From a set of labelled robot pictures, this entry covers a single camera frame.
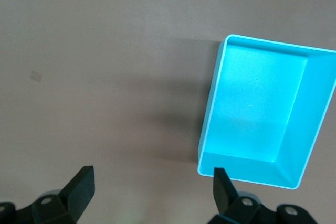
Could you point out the blue plastic box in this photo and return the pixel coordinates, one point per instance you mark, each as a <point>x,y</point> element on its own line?
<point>257,108</point>

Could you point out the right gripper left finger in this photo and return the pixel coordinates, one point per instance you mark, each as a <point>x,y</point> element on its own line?
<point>71,197</point>

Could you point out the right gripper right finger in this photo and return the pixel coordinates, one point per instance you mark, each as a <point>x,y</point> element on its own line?
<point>228,200</point>

